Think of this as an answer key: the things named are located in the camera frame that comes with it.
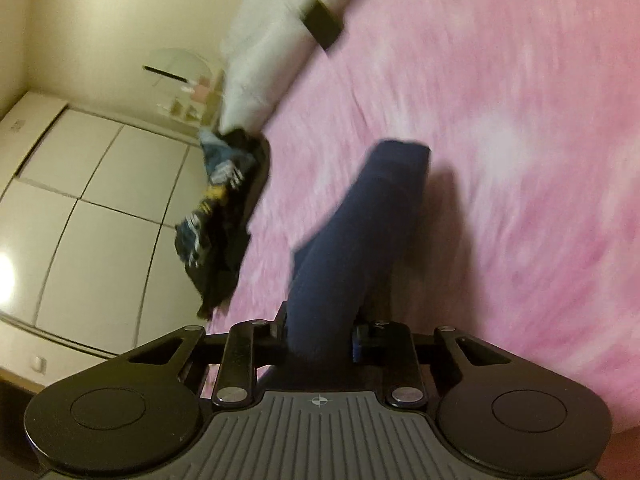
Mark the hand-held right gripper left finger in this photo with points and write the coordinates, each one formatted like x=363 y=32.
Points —
x=277 y=332

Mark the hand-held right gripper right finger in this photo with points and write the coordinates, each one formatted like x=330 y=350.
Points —
x=357 y=347

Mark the navy blue t-shirt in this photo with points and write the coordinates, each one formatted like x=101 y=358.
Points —
x=360 y=220

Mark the stack of dark clothes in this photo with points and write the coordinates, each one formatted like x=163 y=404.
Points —
x=225 y=210

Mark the white wardrobe doors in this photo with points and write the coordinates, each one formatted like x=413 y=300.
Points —
x=90 y=220

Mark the pink fluffy blanket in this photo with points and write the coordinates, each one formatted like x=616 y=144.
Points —
x=500 y=160

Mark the small pink box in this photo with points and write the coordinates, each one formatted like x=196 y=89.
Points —
x=200 y=91

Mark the white pillow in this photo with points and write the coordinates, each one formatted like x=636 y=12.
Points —
x=265 y=50

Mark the round glass side table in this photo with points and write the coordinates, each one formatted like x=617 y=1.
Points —
x=172 y=67

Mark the small black flat object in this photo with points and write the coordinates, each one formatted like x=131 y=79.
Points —
x=322 y=22

